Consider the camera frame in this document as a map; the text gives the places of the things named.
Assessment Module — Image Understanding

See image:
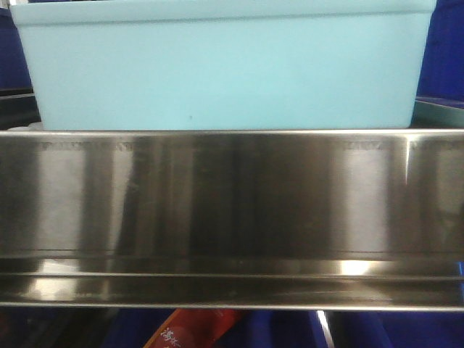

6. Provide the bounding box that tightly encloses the light blue plastic bin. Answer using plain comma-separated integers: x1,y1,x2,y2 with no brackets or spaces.
11,1,436,131

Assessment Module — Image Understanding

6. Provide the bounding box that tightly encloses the dark blue lower bin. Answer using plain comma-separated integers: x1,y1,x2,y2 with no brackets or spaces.
102,309,463,347

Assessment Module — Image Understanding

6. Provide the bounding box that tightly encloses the dark blue bin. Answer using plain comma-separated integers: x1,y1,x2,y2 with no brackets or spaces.
1,8,33,93
102,309,463,347
418,1,463,101

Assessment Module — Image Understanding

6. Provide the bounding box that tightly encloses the dark blue bin right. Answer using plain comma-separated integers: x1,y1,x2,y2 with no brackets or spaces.
418,1,463,101

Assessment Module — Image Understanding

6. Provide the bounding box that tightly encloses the dark blue bin left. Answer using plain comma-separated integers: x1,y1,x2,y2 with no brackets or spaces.
1,8,33,93

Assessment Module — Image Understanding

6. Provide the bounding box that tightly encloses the red snack package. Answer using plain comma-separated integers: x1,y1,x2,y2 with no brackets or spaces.
144,309,246,348

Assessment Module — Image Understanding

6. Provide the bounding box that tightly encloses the stainless steel shelf rail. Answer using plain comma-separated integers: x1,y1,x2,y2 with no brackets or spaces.
1,129,463,311

